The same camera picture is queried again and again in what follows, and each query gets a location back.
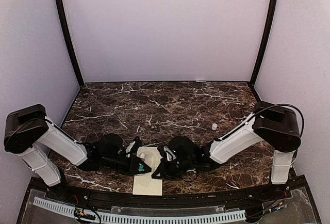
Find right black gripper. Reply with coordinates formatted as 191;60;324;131
152;156;194;180

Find green white glue stick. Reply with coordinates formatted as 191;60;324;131
139;153;145;171

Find cream paper envelope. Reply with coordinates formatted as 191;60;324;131
133;146;163;196

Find white glue stick cap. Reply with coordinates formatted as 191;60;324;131
211;123;218;131

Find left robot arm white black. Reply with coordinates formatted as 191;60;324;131
4;104;152;201

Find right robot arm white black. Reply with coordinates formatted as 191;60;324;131
152;101;305;200

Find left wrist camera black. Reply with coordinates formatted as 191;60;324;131
125;136;142;158

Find black front table rail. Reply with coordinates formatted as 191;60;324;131
42;169;294;211

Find white slotted cable duct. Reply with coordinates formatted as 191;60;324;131
33;197;246;223

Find small circuit board with wires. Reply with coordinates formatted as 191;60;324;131
73;208;96;221

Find left black frame post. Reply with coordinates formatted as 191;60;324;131
55;0;85;88

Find black frame post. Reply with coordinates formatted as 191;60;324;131
55;0;85;88
249;0;277;88

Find right black frame post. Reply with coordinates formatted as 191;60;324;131
249;0;277;88

